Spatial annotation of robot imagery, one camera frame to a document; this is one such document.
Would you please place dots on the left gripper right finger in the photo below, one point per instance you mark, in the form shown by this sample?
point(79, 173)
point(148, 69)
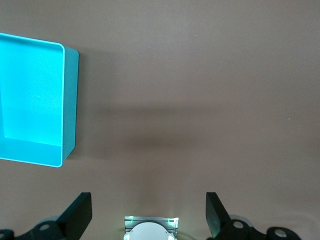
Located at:
point(225, 230)

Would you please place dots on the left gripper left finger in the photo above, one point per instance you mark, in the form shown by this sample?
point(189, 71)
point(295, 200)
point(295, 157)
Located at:
point(65, 225)

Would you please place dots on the teal plastic storage bin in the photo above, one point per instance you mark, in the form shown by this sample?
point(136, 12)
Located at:
point(32, 100)

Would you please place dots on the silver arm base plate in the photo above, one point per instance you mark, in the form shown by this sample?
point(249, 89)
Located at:
point(127, 225)

